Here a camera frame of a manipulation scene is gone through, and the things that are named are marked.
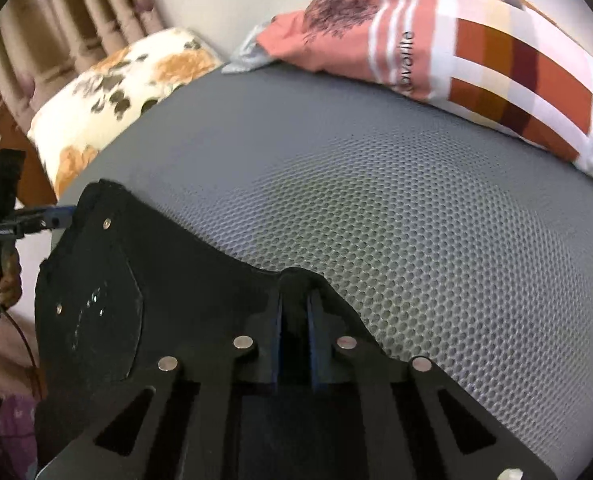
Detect plaid orange white pillow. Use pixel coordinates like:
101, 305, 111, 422
255, 0, 593, 184

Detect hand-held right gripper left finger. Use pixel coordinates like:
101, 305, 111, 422
36, 291, 284, 480

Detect person's purple patterned clothing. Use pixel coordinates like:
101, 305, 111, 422
0, 390, 44, 480

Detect white orange floral pillow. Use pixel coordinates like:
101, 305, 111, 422
27, 27, 223, 202

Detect thin orange cable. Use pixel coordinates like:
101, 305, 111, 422
0, 252, 48, 401

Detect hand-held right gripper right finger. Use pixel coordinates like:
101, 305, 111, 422
306, 291, 560, 480

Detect beige pleated curtain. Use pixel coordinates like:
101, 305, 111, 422
0, 0, 168, 113

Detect person's left hand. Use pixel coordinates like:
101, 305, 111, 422
0, 246, 24, 311

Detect black pants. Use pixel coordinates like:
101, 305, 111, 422
34, 177, 413, 480

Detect grey mesh mattress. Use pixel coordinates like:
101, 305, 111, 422
50, 59, 593, 480

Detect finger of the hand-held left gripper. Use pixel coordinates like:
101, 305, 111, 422
15, 204, 77, 235

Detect brown wooden cabinet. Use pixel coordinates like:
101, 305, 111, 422
0, 45, 57, 207

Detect grey crumpled cloth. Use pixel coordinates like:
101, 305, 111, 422
220, 22, 278, 74

